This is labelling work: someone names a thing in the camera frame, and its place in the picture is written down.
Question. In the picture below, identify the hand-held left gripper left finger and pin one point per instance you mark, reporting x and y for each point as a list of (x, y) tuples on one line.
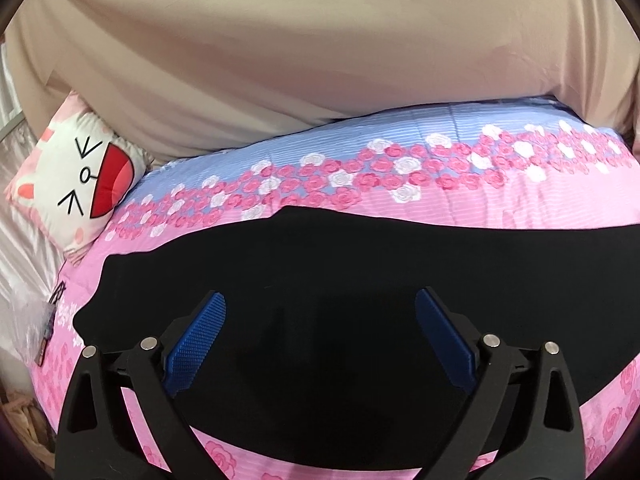
[(200, 330)]

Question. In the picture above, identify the cat face print pillow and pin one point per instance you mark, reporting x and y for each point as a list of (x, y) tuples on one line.
[(65, 160)]

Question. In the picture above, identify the pale satin sheet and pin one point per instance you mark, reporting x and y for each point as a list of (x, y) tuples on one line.
[(20, 240)]

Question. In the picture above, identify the black pants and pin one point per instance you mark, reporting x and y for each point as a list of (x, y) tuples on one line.
[(325, 260)]

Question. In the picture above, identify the pink floral blanket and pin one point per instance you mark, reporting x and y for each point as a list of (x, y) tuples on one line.
[(450, 195)]

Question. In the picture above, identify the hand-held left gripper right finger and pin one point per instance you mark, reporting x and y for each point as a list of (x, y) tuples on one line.
[(442, 335)]

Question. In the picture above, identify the clear plastic bag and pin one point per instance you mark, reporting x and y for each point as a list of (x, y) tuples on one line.
[(27, 320)]

